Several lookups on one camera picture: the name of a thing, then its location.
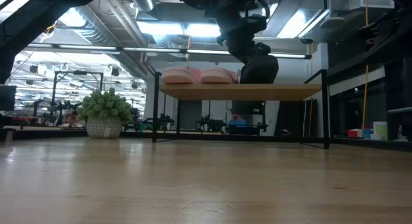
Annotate black monitor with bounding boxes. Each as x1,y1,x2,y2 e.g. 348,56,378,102
0,85,17,111

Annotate long ceiling light bar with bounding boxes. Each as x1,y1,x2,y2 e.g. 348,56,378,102
27,42,312,60

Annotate black table frame rails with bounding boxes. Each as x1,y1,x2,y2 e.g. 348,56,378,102
0,127,88,142
331,136,412,152

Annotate silver round ventilation duct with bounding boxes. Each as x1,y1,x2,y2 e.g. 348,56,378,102
130,0,156,12

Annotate black table edge rail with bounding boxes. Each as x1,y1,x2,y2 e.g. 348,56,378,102
121,131,324,143

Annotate wooden shelf with black legs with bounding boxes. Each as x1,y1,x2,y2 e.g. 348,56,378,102
151,68,331,150

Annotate person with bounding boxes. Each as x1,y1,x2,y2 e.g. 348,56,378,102
227,113,248,128

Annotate pink foam slide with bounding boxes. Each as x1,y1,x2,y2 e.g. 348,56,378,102
161,66,198,86
200,67,238,85

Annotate black equipment cart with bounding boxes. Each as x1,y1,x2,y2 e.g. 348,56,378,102
230,100,268,136

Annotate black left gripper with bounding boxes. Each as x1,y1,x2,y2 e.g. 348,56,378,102
205,0,271,66

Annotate green white container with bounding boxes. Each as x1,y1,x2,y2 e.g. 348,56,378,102
373,121,389,141

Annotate black foam slide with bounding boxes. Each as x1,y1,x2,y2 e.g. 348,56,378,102
239,53,279,85

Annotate green succulent in patterned pot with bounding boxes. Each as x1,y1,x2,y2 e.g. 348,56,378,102
77,88,133,140

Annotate black background frame rig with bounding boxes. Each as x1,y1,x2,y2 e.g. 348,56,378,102
51,70,104,114

